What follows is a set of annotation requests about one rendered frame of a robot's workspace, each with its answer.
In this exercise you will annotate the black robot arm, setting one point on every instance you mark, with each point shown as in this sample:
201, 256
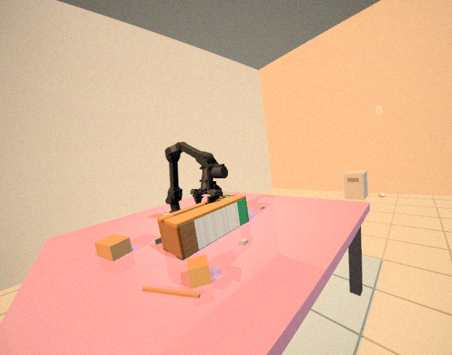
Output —
210, 169

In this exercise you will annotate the orange stick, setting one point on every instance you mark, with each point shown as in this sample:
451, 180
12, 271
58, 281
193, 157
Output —
171, 292

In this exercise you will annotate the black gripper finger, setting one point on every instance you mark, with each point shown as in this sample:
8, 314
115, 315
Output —
197, 199
211, 199

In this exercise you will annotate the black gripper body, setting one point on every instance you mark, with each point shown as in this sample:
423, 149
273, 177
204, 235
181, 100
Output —
206, 188

